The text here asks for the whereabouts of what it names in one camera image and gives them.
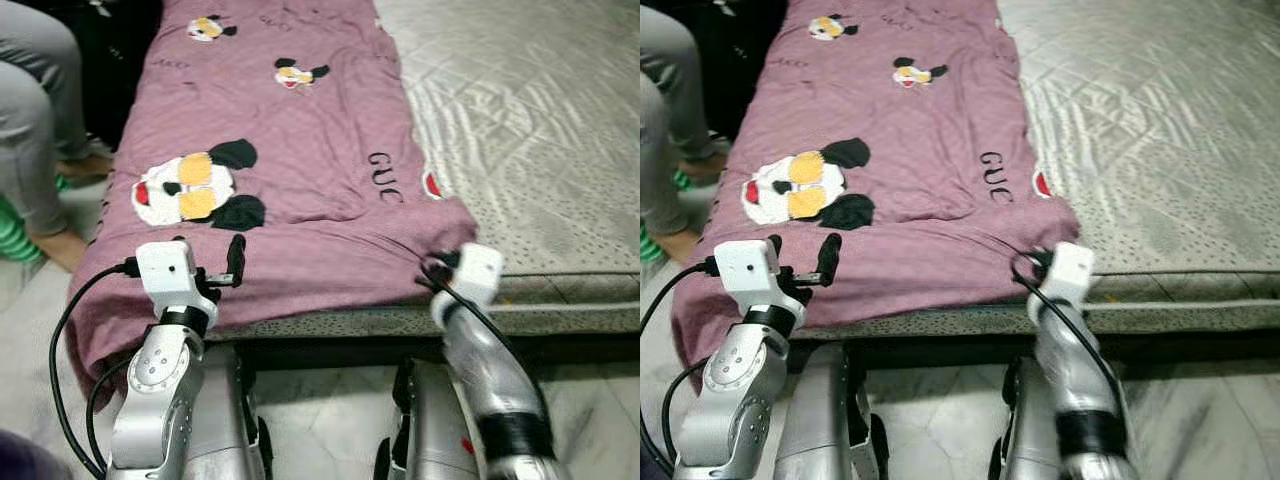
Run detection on quilted white mattress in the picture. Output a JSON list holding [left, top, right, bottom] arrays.
[[800, 0, 1280, 337], [215, 0, 641, 343]]

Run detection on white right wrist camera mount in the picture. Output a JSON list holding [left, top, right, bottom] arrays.
[[1028, 241, 1095, 327], [430, 243, 505, 327]]

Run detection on person in striped shirt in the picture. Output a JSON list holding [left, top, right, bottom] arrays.
[[0, 0, 117, 274], [640, 4, 732, 265]]

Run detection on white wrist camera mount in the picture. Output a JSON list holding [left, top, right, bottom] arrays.
[[430, 243, 505, 327], [1028, 241, 1095, 327], [135, 238, 219, 327], [714, 238, 807, 331]]

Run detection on dark bed base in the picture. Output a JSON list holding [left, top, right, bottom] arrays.
[[788, 326, 1280, 369], [228, 330, 641, 373]]

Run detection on green plastic stool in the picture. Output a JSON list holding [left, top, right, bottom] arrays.
[[0, 172, 71, 264], [640, 168, 693, 264]]

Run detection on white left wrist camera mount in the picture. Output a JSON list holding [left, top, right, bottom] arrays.
[[714, 238, 807, 331], [135, 238, 219, 327]]

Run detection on silver robot right leg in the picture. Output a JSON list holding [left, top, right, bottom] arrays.
[[374, 358, 483, 480], [988, 358, 1063, 480]]

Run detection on pink Mickey Mouse blanket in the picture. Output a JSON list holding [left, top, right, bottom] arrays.
[[65, 0, 480, 403], [670, 0, 1082, 373]]

